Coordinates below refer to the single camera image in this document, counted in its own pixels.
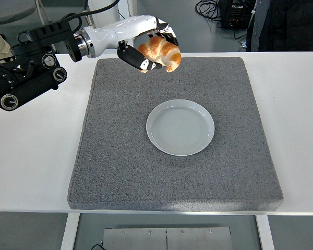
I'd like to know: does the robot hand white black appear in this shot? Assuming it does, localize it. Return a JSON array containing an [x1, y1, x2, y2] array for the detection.
[[87, 15, 179, 73]]

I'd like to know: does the croissant bread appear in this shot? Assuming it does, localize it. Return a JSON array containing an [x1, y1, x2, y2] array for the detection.
[[137, 36, 182, 73]]

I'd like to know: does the grey round plate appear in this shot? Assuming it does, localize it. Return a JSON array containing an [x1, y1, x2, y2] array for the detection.
[[146, 99, 216, 157]]

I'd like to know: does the grey metal plate with screws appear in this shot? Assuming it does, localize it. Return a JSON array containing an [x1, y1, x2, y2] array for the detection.
[[102, 227, 233, 250]]

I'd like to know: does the grey chair with casters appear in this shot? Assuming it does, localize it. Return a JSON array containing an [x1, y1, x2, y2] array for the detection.
[[0, 0, 54, 27]]

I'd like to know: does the black electronics box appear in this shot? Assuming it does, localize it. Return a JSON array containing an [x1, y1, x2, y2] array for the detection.
[[218, 0, 256, 30]]

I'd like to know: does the grey speckled mat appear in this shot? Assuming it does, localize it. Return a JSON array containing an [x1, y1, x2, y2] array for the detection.
[[67, 57, 285, 211]]

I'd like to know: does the person in dark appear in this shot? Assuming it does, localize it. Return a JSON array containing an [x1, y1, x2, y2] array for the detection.
[[246, 0, 313, 53]]

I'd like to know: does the white table leg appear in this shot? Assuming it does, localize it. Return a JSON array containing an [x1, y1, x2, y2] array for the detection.
[[59, 212, 80, 250], [255, 215, 275, 250]]

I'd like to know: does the black floor cable bundle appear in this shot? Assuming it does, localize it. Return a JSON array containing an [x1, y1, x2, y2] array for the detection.
[[194, 0, 223, 29]]

